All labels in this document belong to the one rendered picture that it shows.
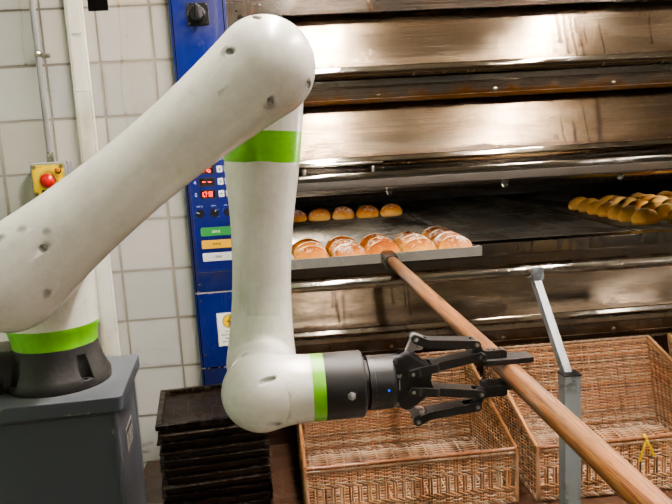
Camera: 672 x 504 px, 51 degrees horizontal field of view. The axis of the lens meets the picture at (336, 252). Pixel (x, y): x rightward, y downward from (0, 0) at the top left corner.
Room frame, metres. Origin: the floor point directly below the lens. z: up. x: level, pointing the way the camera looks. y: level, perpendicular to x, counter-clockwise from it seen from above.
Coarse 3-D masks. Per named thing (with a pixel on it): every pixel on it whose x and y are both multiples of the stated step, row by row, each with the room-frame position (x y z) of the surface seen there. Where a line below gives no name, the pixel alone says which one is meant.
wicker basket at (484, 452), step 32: (448, 352) 2.15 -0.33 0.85; (384, 416) 2.08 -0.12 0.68; (480, 416) 2.00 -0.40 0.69; (320, 448) 2.05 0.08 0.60; (352, 448) 2.05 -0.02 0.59; (384, 448) 2.04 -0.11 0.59; (416, 448) 2.03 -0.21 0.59; (448, 448) 2.02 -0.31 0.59; (480, 448) 2.00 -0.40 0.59; (512, 448) 1.70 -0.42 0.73; (320, 480) 1.87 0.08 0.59; (352, 480) 1.66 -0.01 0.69; (384, 480) 1.67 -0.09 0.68; (416, 480) 1.83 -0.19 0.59; (448, 480) 1.68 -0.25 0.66; (480, 480) 1.69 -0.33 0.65; (512, 480) 1.73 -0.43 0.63
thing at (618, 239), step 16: (496, 240) 2.25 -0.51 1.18; (512, 240) 2.23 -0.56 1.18; (528, 240) 2.21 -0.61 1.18; (544, 240) 2.21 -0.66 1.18; (560, 240) 2.21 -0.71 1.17; (576, 240) 2.21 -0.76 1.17; (592, 240) 2.22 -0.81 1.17; (608, 240) 2.22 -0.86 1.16; (624, 240) 2.23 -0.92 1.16; (640, 240) 2.23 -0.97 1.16; (656, 240) 2.23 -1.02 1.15; (480, 256) 2.19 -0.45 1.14
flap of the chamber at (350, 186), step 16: (416, 176) 2.03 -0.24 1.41; (432, 176) 2.03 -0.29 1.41; (448, 176) 2.03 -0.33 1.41; (464, 176) 2.04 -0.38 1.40; (480, 176) 2.04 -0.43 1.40; (496, 176) 2.04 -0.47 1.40; (512, 176) 2.05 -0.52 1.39; (528, 176) 2.05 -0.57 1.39; (544, 176) 2.05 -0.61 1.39; (560, 176) 2.08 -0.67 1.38; (576, 176) 2.12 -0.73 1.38; (592, 176) 2.17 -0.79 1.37; (608, 176) 2.21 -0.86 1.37; (624, 176) 2.26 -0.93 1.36; (304, 192) 2.02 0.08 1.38; (320, 192) 2.06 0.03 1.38; (336, 192) 2.10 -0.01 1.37; (352, 192) 2.14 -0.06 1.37; (368, 192) 2.19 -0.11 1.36
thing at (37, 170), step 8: (32, 168) 2.02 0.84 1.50; (40, 168) 2.02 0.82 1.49; (48, 168) 2.02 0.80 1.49; (64, 168) 2.03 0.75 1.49; (32, 176) 2.02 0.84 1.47; (40, 176) 2.02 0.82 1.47; (56, 176) 2.02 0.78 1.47; (64, 176) 2.03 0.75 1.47; (32, 184) 2.02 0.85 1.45; (40, 184) 2.02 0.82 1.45; (40, 192) 2.02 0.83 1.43
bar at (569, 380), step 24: (552, 264) 1.83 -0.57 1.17; (576, 264) 1.83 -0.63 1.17; (600, 264) 1.83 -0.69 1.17; (624, 264) 1.84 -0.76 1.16; (648, 264) 1.84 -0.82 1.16; (312, 288) 1.78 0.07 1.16; (336, 288) 1.78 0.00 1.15; (360, 288) 1.79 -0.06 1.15; (552, 336) 1.69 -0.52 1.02; (576, 384) 1.60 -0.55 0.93; (576, 408) 1.60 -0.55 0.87; (576, 456) 1.60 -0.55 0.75; (576, 480) 1.60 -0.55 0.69
